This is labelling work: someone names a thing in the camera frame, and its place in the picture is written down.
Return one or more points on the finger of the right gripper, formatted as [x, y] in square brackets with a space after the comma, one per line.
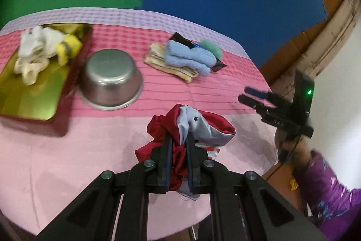
[255, 104]
[259, 92]

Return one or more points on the teal pompom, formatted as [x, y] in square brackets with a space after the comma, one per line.
[212, 47]

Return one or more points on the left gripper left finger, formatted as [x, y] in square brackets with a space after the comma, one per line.
[159, 181]

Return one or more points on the yellow soft toy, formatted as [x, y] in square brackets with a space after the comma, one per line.
[68, 49]

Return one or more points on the pink checked tablecloth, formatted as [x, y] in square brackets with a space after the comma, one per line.
[41, 175]

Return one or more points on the black plastic packet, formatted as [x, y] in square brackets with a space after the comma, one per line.
[188, 43]

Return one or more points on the person right hand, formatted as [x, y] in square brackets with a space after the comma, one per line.
[300, 156]

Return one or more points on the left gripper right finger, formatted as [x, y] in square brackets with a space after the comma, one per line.
[197, 182]

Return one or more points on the light blue fuzzy socks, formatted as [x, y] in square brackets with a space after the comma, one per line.
[198, 59]

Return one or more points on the red tin box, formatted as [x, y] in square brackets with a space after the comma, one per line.
[38, 78]

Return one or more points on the purple sleeve forearm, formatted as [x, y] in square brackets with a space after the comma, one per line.
[336, 208]

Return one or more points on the brown wooden door frame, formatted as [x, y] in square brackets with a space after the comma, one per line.
[312, 50]

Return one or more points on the red and grey satin cloth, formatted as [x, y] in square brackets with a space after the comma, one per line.
[210, 131]

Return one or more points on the steel bowl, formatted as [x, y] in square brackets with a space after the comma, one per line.
[110, 80]

